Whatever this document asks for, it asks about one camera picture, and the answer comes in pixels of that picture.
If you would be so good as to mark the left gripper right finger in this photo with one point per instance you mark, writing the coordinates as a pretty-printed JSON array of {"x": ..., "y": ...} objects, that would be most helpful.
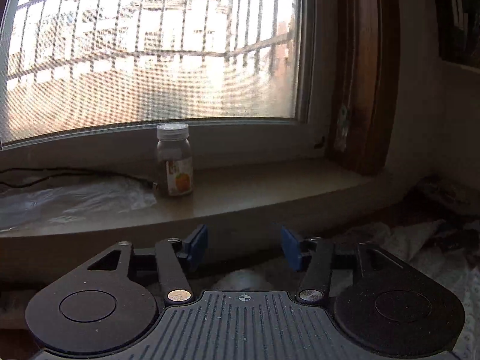
[{"x": 376, "y": 301}]

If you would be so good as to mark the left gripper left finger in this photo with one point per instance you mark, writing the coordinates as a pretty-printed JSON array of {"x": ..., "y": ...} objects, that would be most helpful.
[{"x": 112, "y": 300}]

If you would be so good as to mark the white patterned garment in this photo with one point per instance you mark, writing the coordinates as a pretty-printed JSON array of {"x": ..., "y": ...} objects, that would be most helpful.
[{"x": 447, "y": 253}]

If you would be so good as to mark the clear plastic sheet on sill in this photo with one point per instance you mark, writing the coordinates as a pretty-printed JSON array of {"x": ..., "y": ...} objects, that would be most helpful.
[{"x": 72, "y": 203}]

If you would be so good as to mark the clear jar orange label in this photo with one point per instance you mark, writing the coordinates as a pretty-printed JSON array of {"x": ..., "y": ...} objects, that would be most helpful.
[{"x": 174, "y": 167}]

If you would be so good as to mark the blind cord pull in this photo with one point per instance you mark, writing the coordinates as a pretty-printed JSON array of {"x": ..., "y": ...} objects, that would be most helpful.
[{"x": 342, "y": 129}]

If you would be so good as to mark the window frame with bars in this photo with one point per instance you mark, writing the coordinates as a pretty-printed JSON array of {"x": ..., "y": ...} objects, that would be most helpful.
[{"x": 74, "y": 67}]

